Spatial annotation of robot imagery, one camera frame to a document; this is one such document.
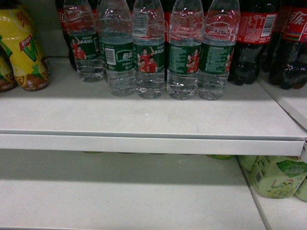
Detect right edge cola bottle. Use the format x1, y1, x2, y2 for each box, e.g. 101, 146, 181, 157
269, 0, 307, 90

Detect left rear cola bottle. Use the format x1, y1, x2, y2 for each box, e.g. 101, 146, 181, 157
55, 0, 77, 71

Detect white lower shelf board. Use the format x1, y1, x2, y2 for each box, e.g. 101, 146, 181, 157
0, 149, 265, 230

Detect leftmost water bottle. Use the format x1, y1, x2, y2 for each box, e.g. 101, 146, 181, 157
63, 0, 104, 83

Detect cola bottle with barcode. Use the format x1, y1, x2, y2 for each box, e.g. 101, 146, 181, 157
230, 0, 280, 85

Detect green grape drink bottle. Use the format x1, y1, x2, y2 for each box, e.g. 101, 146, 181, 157
250, 155, 307, 199

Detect yellow lemon tea bottle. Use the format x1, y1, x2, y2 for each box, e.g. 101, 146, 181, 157
0, 0, 49, 91

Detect rightmost water bottle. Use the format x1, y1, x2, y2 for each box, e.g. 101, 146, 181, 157
197, 0, 240, 101

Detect white shelf board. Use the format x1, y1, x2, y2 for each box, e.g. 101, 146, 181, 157
0, 149, 265, 230
0, 58, 307, 156

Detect partial lemon tea bottle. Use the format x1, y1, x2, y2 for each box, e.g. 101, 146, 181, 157
0, 37, 17, 92

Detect white upper shelf board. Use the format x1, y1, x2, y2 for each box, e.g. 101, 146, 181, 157
0, 58, 307, 156

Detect barcode water bottle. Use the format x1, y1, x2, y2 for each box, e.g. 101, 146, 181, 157
98, 0, 136, 96

